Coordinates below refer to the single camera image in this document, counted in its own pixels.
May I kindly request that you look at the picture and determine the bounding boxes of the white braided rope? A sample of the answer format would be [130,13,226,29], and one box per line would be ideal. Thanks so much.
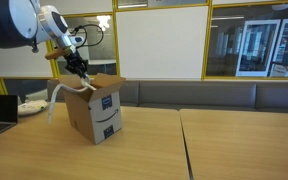
[47,75,97,125]

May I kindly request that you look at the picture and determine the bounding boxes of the brown cardboard box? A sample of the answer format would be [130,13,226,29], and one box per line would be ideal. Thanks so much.
[62,73,125,144]

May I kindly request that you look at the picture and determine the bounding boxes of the white rounded device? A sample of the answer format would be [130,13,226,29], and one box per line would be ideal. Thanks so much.
[18,100,48,116]

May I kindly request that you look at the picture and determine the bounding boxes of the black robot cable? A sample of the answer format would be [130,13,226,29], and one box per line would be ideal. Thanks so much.
[71,23,104,47]

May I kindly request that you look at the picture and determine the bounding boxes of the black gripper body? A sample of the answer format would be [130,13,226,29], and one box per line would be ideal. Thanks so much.
[64,52,87,78]

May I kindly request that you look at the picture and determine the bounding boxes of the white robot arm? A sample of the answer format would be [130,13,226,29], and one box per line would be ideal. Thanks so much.
[0,0,87,79]

